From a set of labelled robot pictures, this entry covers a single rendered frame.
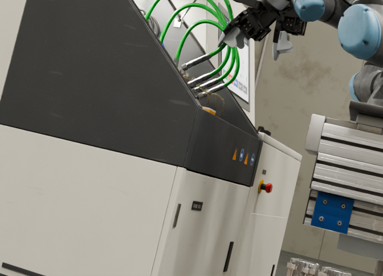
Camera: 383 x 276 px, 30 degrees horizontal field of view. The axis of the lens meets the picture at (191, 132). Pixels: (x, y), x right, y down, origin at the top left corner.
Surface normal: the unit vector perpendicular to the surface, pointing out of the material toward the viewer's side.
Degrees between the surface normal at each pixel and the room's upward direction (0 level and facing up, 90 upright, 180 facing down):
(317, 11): 134
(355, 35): 97
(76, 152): 90
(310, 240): 90
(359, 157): 90
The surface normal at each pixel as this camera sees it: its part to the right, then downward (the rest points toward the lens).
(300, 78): -0.23, -0.12
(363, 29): -0.84, -0.11
